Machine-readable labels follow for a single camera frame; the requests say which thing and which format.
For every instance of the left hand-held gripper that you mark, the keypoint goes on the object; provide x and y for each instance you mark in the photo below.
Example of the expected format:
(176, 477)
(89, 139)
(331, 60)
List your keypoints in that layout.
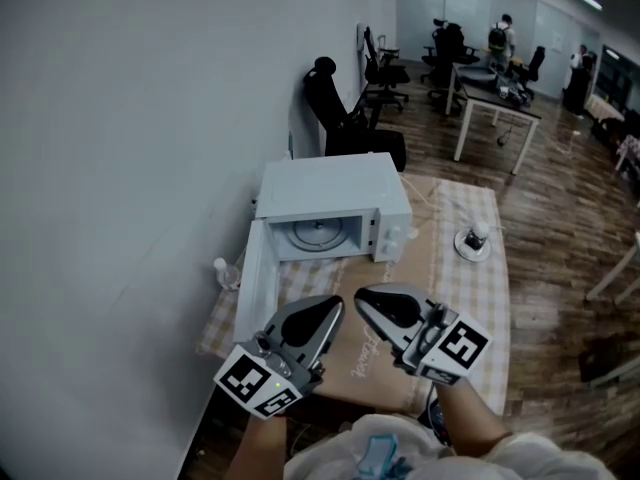
(250, 380)

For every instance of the white microwave oven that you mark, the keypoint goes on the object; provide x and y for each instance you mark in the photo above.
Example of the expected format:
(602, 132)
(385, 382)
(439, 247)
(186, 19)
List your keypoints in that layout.
(325, 188)

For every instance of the person's cream shirt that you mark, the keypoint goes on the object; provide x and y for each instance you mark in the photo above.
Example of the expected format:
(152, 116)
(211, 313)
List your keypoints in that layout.
(525, 460)

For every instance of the black waist device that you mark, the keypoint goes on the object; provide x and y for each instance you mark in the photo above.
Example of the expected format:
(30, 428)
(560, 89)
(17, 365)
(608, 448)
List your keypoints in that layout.
(436, 420)

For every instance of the person's left forearm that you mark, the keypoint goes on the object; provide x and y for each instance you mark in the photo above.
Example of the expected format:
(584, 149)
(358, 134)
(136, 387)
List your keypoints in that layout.
(257, 448)

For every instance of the clear plastic bottle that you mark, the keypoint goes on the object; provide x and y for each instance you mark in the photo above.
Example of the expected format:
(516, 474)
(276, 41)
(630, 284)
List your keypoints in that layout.
(227, 275)

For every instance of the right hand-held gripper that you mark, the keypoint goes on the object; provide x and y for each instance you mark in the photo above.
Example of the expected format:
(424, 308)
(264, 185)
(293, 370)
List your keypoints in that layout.
(460, 345)

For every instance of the clear glass turntable plate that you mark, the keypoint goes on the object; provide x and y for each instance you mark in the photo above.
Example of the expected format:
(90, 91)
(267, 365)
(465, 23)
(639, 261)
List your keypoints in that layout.
(315, 235)

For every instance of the person's right forearm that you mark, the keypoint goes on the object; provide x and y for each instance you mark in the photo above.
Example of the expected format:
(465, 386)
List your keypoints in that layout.
(470, 418)

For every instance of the beige checkered tablecloth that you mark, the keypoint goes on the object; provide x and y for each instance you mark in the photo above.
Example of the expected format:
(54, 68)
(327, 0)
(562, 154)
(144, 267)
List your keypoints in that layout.
(470, 308)

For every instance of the dark floor object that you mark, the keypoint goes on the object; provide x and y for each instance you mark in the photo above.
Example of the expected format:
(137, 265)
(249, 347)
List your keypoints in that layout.
(607, 358)

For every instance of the white furniture leg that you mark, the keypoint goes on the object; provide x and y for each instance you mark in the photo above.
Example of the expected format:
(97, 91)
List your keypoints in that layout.
(614, 269)

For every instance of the tall black office chair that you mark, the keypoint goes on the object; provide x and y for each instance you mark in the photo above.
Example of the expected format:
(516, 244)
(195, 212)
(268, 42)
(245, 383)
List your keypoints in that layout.
(325, 103)

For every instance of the light blue badge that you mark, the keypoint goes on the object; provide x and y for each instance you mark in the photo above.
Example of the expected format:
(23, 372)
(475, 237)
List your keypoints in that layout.
(381, 455)

